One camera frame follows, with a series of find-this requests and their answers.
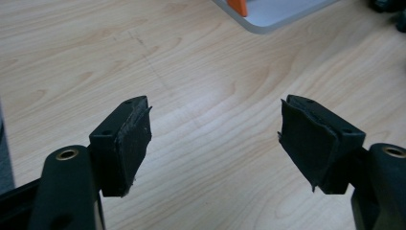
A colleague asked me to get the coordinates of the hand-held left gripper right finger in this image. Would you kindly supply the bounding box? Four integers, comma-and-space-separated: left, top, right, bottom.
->
277, 94, 367, 196

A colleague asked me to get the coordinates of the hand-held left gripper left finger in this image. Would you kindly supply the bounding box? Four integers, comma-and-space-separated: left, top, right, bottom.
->
88, 95, 153, 198

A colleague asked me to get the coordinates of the dark grey object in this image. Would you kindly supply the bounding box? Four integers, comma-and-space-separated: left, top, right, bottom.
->
0, 101, 16, 196

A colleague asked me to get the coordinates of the pale grey tray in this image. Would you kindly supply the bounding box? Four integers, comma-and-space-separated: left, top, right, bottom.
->
212, 0, 340, 35

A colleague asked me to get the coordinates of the orange object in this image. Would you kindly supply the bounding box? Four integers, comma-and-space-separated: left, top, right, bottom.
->
226, 0, 249, 18

